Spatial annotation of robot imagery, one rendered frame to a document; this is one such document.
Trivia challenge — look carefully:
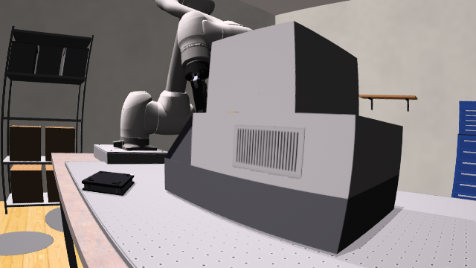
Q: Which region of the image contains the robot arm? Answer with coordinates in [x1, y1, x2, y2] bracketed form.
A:
[113, 0, 252, 151]

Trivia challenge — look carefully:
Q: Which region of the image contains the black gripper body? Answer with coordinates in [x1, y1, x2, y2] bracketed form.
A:
[184, 61, 210, 85]

